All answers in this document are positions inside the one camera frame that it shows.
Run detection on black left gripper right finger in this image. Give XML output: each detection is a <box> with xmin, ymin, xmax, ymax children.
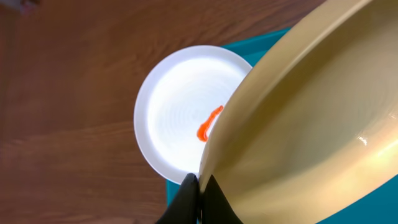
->
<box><xmin>201</xmin><ymin>175</ymin><xmax>243</xmax><ymax>224</ymax></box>

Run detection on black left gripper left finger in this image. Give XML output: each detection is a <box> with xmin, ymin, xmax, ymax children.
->
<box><xmin>156</xmin><ymin>173</ymin><xmax>199</xmax><ymax>224</ymax></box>

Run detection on white plate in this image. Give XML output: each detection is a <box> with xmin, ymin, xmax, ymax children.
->
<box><xmin>134</xmin><ymin>45</ymin><xmax>252</xmax><ymax>184</ymax></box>

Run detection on light green plate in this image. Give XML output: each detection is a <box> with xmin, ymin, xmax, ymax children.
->
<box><xmin>200</xmin><ymin>0</ymin><xmax>397</xmax><ymax>223</ymax></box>

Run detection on teal plastic tray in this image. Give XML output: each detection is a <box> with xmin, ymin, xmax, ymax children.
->
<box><xmin>165</xmin><ymin>27</ymin><xmax>398</xmax><ymax>224</ymax></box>

